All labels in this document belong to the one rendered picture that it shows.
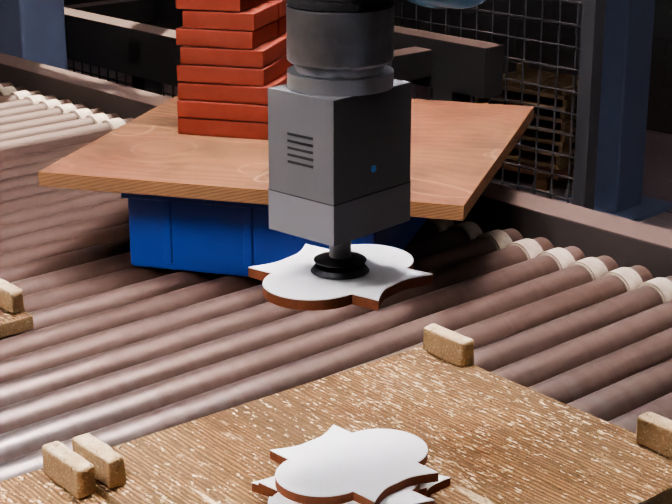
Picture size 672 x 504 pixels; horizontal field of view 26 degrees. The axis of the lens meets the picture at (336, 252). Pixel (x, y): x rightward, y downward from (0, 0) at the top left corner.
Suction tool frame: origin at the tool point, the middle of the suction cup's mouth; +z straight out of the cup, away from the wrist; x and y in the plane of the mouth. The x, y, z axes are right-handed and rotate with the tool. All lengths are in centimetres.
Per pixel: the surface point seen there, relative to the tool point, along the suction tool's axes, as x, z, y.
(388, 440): -0.4, 15.0, -6.3
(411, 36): -98, 10, -129
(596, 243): -22, 19, -72
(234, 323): -38, 20, -26
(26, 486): -21.0, 18.4, 14.1
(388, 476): 3.6, 14.9, -1.5
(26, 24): -164, 11, -93
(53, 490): -18.9, 18.4, 13.1
